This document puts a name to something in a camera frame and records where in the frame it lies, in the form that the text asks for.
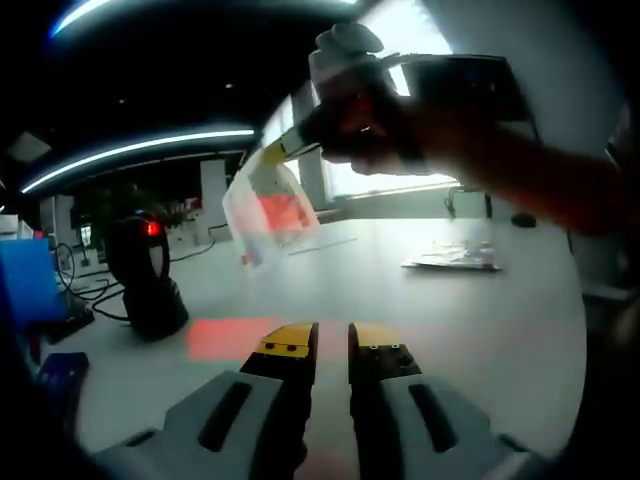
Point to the black flat case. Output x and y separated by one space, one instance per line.
72 325

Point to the black smartphone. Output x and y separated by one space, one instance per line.
62 372

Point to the white table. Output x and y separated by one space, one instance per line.
400 310

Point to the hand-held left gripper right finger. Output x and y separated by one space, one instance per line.
430 430

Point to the person's right hand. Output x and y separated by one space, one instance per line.
395 140

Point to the ceiling air vent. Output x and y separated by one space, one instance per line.
27 146

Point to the white column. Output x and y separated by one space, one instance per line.
213 195

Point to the blue plastic crate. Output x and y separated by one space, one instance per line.
27 280

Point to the black barcode scanner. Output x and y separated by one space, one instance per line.
150 300

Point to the white orange sheet goods packet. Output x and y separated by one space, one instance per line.
270 210

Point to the long curved ceiling light strip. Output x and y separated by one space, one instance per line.
100 7

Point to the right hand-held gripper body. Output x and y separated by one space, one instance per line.
345 60

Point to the black frame side desk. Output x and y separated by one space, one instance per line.
488 205

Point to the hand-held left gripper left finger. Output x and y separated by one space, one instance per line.
220 425

